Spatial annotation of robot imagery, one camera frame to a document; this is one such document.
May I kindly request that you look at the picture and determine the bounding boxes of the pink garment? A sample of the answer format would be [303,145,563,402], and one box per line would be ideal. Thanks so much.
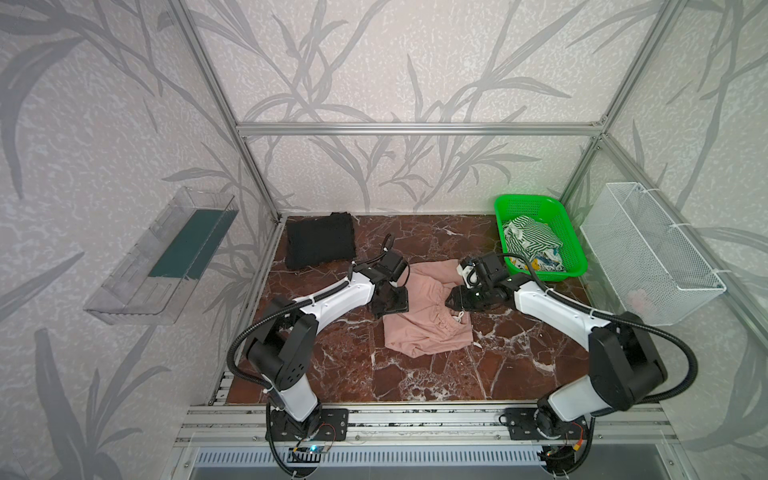
[382,259,473,358]

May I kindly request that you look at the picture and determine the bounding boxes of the black shirt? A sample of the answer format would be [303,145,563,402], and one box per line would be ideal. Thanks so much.
[285,212,356,271]

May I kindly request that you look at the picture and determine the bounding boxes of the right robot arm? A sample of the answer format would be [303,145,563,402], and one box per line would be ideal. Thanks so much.
[446,280,668,422]

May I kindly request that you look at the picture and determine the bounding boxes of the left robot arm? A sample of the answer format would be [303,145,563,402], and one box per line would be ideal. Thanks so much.
[238,273,409,425]

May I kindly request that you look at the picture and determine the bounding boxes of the green white striped garment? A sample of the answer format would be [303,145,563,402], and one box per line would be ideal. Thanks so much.
[502,215,563,265]

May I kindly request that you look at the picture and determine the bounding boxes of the yellow blue patterned garment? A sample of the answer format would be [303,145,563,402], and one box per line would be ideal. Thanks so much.
[518,256,565,273]

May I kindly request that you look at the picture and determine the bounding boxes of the green plastic basket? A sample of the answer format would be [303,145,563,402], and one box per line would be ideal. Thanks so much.
[494,194,588,282]

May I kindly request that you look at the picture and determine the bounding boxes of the green circuit board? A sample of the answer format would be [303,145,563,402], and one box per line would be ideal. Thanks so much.
[290,443,332,464]

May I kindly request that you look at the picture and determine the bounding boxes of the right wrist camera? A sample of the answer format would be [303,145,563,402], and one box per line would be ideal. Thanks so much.
[457,253,509,289]

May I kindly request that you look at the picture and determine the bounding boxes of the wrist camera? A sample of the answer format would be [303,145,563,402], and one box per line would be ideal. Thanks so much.
[457,253,509,289]
[376,250,408,284]

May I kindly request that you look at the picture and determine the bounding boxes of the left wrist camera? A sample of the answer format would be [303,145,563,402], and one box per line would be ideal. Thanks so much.
[376,250,408,284]

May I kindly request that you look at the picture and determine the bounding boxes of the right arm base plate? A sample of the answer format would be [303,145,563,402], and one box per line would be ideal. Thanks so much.
[498,407,590,442]

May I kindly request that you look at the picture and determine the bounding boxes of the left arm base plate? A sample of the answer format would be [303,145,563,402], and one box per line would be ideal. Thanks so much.
[267,406,350,441]

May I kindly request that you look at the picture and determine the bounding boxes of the left black cable conduit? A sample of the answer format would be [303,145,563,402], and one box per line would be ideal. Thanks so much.
[226,233,397,391]

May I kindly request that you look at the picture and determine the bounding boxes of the black cable conduit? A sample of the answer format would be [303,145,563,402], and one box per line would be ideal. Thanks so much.
[500,251,700,404]
[226,233,397,391]

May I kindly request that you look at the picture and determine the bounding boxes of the white wire basket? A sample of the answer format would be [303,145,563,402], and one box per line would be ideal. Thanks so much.
[581,182,727,327]

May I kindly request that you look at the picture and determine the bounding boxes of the right black cable conduit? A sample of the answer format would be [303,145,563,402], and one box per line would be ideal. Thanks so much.
[500,251,700,404]

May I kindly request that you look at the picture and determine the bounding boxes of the aluminium frame crossbar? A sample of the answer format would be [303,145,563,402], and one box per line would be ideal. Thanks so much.
[236,122,603,137]

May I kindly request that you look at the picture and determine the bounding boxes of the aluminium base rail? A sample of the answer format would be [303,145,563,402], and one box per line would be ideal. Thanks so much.
[173,401,679,447]

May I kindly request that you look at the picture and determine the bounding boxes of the clear plastic wall bin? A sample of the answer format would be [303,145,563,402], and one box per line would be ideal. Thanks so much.
[83,187,239,326]

